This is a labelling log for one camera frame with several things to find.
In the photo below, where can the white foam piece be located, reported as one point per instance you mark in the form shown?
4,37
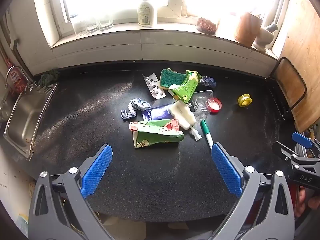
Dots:
182,115

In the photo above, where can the red round lid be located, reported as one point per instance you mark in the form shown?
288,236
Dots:
216,105

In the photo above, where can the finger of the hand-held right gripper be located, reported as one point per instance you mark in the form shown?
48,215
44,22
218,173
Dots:
301,138
282,150

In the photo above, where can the yellow tape spool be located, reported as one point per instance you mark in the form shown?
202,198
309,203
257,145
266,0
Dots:
245,100

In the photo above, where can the purple toothpaste tube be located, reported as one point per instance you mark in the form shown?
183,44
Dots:
156,112

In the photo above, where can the chrome faucet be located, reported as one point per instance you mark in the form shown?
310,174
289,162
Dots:
23,76

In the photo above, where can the clear drinking glass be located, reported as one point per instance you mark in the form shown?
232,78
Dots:
93,26
105,23
79,27

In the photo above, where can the white stone mortar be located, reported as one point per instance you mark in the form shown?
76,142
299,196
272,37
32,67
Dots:
262,40

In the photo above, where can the green printed snack bag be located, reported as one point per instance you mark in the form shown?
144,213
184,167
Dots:
155,133

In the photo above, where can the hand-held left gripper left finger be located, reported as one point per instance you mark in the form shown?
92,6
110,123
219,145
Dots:
97,170

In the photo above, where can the dark blue crumpled wrapper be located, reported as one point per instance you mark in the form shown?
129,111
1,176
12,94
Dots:
208,81

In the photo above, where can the glass jar with brown contents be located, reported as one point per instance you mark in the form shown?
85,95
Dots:
206,25

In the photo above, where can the person's right hand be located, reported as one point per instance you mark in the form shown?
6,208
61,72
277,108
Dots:
302,201

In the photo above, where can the wooden board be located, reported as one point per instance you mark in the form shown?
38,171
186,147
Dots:
307,62

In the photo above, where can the brown utensil holder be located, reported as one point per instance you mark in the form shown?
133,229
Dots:
246,30

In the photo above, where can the clear plastic packaging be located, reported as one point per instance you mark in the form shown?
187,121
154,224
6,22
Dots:
201,102

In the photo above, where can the black metal frame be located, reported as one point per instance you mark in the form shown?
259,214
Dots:
304,85

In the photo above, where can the green juice carton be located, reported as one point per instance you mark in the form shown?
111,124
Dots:
187,86

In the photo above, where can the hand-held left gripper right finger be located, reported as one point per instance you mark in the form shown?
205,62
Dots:
226,170

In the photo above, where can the blue and white crumpled wrapper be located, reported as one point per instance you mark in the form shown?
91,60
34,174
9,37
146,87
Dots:
133,106

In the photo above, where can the white pump nozzle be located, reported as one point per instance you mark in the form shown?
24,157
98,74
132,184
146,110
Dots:
195,133

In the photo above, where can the green marker pen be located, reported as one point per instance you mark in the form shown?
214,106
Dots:
206,132

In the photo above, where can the dark green cloth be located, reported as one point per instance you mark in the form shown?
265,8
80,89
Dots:
48,77

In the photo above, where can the green and yellow sponge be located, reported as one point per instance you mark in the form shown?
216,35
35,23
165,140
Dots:
171,80

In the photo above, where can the silver pill blister pack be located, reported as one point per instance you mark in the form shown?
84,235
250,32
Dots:
155,86

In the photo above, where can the stainless steel sink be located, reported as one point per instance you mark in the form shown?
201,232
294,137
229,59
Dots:
25,120

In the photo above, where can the white plastic bottle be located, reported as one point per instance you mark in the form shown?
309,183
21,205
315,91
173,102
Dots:
147,12

